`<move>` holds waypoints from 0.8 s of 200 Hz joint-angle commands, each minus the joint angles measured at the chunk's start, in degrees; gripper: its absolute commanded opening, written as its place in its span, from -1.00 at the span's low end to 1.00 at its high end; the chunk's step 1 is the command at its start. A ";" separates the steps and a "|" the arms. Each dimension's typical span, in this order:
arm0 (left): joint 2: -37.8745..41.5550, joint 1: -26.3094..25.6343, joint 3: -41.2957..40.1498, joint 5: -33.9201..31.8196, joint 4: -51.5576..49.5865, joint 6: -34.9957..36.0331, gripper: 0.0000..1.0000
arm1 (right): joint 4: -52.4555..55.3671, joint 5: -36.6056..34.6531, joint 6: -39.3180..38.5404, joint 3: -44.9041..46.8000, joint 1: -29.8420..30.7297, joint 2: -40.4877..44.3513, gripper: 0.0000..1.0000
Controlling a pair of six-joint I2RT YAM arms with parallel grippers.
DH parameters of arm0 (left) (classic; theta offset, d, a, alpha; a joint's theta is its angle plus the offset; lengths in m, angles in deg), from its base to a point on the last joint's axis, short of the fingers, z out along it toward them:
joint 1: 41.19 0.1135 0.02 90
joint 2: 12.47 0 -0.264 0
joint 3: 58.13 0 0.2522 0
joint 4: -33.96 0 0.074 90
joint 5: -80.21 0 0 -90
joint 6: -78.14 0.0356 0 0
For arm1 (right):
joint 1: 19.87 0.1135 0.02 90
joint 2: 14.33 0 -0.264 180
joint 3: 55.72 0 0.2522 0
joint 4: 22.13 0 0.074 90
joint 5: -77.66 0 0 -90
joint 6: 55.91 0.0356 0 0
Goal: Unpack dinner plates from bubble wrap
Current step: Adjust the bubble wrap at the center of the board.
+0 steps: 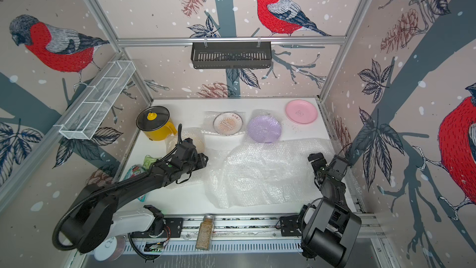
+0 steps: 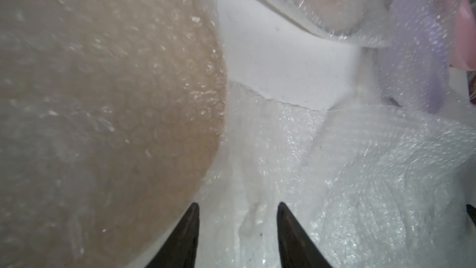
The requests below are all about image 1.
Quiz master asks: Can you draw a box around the clear bubble wrap sheet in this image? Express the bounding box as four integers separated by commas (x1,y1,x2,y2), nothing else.
203,138,334,208

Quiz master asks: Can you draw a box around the pink dinner plate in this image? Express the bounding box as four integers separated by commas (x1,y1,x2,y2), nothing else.
285,99,319,125

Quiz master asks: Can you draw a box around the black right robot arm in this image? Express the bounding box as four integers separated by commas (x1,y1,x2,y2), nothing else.
299,153,361,268

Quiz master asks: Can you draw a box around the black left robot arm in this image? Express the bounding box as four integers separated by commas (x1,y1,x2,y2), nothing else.
52,138,208,253

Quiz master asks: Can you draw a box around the cream plate in bubble wrap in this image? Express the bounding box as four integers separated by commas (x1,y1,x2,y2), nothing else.
166,128,205,153

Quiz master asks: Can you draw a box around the patterned plate in bubble wrap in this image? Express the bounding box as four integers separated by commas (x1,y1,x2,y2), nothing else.
202,111,245,136

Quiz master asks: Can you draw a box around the purple plate in bubble wrap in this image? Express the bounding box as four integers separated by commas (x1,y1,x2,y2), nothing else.
244,109,283,144

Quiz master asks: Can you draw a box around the small green sachet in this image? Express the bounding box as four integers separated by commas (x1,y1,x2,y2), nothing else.
143,155,159,171

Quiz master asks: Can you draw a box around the yellow pot with black lid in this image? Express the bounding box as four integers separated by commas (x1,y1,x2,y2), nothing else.
136,106,177,141

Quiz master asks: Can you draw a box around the green snack packet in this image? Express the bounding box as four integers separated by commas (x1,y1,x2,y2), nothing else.
123,165,147,180

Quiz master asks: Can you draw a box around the spice jar with granules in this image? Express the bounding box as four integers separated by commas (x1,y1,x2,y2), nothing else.
195,215,214,251

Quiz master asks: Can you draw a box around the white tape roll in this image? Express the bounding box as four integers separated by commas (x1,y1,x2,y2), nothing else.
94,236,126,262

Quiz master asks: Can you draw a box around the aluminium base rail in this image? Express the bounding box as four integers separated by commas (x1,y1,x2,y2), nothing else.
122,213,387,256

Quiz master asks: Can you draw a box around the white wire mesh shelf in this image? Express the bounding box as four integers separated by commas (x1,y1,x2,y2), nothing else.
59,60,136,140

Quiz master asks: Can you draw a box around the black hanging wire basket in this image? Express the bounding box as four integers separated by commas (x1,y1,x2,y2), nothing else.
191,41,272,69

